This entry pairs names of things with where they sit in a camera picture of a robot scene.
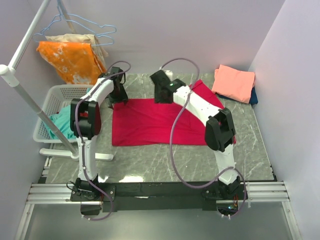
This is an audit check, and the magenta t-shirt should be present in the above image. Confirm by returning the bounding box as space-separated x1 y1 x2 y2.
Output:
111 79 237 147

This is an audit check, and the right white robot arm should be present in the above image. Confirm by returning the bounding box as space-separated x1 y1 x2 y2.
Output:
150 69 240 200

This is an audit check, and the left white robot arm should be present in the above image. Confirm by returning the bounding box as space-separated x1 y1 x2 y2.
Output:
70 66 129 201

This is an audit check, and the orange tie-dye cloth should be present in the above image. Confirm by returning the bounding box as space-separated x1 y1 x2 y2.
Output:
36 41 107 85

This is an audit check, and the beige cloth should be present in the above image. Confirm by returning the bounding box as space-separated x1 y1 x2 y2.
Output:
45 33 109 68

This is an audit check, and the white plastic laundry basket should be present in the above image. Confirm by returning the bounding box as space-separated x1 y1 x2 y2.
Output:
33 84 93 144

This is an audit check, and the folded salmon t-shirt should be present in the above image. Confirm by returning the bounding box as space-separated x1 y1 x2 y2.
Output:
211 64 256 104

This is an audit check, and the folded navy t-shirt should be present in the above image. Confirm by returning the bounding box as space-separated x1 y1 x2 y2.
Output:
217 87 259 106

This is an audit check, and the white clothes rack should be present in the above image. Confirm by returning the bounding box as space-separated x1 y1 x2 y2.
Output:
0 0 124 161

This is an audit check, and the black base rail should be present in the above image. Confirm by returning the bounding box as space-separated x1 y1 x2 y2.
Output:
70 178 248 212

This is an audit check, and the aluminium frame rail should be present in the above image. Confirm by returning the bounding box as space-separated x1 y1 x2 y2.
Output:
16 181 302 240

